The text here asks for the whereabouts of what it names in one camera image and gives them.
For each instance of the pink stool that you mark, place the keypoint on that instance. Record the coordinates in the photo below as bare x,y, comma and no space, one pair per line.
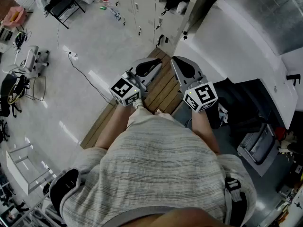
13,16

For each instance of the person's right forearm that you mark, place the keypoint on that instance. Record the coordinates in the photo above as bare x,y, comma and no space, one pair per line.
202,129

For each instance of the person's left shoe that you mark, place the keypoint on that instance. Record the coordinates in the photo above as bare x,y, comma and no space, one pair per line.
138,103

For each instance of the person's shoe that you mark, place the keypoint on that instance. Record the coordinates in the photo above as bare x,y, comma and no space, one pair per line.
159,111
138,103

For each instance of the green drink can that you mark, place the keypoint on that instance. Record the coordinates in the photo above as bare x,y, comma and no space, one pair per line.
103,7

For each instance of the person's left forearm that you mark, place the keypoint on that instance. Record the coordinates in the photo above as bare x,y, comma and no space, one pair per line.
111,126

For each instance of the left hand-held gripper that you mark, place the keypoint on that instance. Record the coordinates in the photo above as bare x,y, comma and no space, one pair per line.
124,91

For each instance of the white office chair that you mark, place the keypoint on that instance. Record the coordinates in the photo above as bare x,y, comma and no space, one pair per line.
29,60

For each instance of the person's grey striped shirt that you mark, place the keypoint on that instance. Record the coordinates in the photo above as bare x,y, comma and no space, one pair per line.
154,169

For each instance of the grey printer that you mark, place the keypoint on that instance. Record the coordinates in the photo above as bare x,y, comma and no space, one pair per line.
258,148

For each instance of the wooden slat platform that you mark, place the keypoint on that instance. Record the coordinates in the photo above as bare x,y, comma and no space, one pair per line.
163,84

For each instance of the person's beige trousers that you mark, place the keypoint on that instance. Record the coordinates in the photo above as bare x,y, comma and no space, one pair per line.
144,118

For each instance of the white cloth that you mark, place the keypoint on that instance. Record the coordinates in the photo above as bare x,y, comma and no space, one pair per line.
181,7

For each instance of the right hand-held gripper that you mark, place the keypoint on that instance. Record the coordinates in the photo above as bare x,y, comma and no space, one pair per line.
203,96

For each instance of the white power strip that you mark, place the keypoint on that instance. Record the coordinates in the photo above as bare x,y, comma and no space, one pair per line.
73,55

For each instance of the white table frame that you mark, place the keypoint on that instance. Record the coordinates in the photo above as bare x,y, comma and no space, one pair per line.
16,171

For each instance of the black folding table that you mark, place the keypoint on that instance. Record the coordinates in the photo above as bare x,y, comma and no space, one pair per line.
59,8

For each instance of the person's chin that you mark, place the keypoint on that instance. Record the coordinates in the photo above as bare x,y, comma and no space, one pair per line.
180,217

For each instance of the person's right shoe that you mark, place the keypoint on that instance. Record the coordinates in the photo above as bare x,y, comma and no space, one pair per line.
159,111

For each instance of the silver foil panel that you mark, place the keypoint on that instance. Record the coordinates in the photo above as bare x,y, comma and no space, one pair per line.
272,13

